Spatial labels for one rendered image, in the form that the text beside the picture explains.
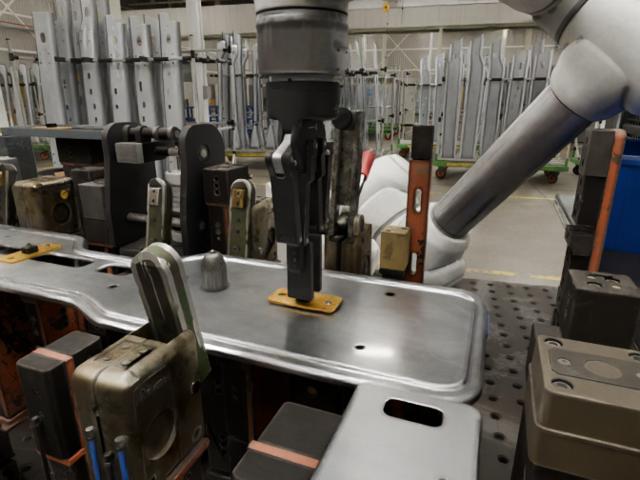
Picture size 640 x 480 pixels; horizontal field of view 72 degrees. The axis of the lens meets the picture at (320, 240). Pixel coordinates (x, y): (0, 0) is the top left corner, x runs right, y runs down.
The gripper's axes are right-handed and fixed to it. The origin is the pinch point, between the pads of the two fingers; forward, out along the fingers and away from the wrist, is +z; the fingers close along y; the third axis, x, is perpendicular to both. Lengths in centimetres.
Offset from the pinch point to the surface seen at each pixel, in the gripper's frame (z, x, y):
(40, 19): -91, 413, 301
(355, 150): -11.8, -1.4, 14.5
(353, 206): -4.3, -1.7, 13.3
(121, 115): 1, 357, 332
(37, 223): 4, 60, 12
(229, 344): 4.9, 3.6, -10.9
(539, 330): 4.6, -25.5, 3.0
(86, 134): -11, 61, 27
